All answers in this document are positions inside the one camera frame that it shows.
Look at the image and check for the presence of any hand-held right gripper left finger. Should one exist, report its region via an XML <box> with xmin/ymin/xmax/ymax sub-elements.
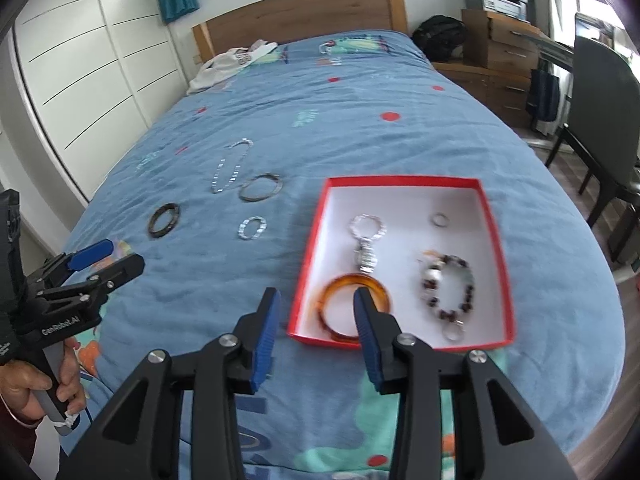
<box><xmin>60</xmin><ymin>287</ymin><xmax>282</xmax><ymax>480</ymax></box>

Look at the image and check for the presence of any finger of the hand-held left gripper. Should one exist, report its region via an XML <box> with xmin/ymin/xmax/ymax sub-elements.
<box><xmin>37</xmin><ymin>254</ymin><xmax>146</xmax><ymax>307</ymax></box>
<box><xmin>27</xmin><ymin>239</ymin><xmax>115</xmax><ymax>287</ymax></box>

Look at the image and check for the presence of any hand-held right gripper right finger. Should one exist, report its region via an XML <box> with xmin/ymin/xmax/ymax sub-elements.
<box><xmin>352</xmin><ymin>287</ymin><xmax>583</xmax><ymax>480</ymax></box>

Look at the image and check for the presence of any amber bangle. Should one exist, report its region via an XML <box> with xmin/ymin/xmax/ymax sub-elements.
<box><xmin>318</xmin><ymin>271</ymin><xmax>393</xmax><ymax>345</ymax></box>

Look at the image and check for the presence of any silver pendant charm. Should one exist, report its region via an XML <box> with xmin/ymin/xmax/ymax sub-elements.
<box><xmin>356</xmin><ymin>242</ymin><xmax>378</xmax><ymax>275</ymax></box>

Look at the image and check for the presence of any dark beaded bracelet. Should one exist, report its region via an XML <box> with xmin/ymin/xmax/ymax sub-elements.
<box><xmin>418</xmin><ymin>250</ymin><xmax>476</xmax><ymax>326</ymax></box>

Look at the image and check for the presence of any red and white box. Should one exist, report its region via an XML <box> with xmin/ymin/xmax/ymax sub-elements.
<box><xmin>286</xmin><ymin>175</ymin><xmax>516</xmax><ymax>352</ymax></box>

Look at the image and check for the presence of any person's left forearm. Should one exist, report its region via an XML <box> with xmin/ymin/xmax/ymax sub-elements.
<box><xmin>0</xmin><ymin>410</ymin><xmax>42</xmax><ymax>467</ymax></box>

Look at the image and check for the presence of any person's left hand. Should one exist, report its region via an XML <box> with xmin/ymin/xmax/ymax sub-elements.
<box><xmin>0</xmin><ymin>337</ymin><xmax>88</xmax><ymax>428</ymax></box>

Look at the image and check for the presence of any dark brown bangle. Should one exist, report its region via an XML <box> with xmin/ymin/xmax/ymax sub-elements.
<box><xmin>147</xmin><ymin>202</ymin><xmax>181</xmax><ymax>238</ymax></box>

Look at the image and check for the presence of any grey metal bangle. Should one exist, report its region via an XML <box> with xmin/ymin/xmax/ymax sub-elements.
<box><xmin>238</xmin><ymin>173</ymin><xmax>283</xmax><ymax>203</ymax></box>

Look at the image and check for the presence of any white wardrobe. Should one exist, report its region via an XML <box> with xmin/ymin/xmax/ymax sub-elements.
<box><xmin>12</xmin><ymin>0</ymin><xmax>186</xmax><ymax>201</ymax></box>

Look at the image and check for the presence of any white printed bag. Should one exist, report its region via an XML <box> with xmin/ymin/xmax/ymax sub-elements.
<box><xmin>186</xmin><ymin>40</ymin><xmax>279</xmax><ymax>95</ymax></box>

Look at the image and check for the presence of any dark blue hanging cloth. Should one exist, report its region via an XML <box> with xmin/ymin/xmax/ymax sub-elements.
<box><xmin>525</xmin><ymin>69</ymin><xmax>562</xmax><ymax>137</ymax></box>

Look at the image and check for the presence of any black backpack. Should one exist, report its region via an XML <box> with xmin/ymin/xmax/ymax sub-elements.
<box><xmin>411</xmin><ymin>15</ymin><xmax>468</xmax><ymax>63</ymax></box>

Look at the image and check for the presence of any wooden drawer cabinet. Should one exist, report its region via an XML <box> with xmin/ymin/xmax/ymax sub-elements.
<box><xmin>432</xmin><ymin>8</ymin><xmax>542</xmax><ymax>132</ymax></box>

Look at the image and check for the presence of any dark chair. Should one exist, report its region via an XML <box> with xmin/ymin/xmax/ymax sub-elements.
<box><xmin>544</xmin><ymin>35</ymin><xmax>640</xmax><ymax>263</ymax></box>

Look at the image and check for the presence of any wooden headboard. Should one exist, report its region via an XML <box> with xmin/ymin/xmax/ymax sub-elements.
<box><xmin>192</xmin><ymin>0</ymin><xmax>408</xmax><ymax>61</ymax></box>

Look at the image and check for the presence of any desk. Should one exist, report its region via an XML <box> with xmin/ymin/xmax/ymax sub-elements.
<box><xmin>536</xmin><ymin>30</ymin><xmax>577</xmax><ymax>67</ymax></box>

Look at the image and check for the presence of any long silver chain bracelet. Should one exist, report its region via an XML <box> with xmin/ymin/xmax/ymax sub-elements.
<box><xmin>210</xmin><ymin>137</ymin><xmax>254</xmax><ymax>195</ymax></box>

